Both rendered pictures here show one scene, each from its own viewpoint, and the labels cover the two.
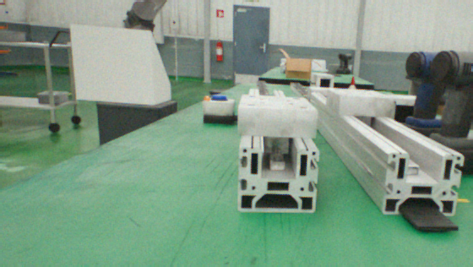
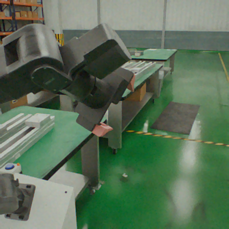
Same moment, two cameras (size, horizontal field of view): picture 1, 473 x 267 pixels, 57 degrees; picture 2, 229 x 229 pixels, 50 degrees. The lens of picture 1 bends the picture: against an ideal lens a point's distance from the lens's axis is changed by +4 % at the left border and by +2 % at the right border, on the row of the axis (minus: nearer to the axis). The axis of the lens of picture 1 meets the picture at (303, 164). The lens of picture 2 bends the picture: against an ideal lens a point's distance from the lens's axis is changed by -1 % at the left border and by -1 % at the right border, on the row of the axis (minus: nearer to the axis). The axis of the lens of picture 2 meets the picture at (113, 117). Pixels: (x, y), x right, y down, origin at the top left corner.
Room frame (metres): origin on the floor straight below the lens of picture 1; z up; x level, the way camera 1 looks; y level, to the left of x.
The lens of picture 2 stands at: (1.98, 1.12, 1.52)
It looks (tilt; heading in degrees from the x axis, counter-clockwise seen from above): 21 degrees down; 200
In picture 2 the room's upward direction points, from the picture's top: straight up
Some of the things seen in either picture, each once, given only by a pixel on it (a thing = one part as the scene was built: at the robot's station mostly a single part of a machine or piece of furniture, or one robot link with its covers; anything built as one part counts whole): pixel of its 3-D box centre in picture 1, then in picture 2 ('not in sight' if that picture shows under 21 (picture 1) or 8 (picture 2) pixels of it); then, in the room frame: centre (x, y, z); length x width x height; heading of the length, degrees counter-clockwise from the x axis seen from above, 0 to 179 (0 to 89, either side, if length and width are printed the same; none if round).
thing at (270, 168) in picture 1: (269, 126); (19, 143); (0.90, 0.08, 0.82); 0.80 x 0.10 x 0.09; 7
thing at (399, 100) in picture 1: (398, 112); not in sight; (1.24, -0.27, 0.83); 0.11 x 0.10 x 0.10; 87
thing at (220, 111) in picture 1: (222, 110); (9, 172); (1.16, 0.24, 0.81); 0.10 x 0.08 x 0.06; 97
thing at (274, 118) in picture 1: (274, 122); (38, 121); (0.65, 0.05, 0.87); 0.16 x 0.11 x 0.07; 7
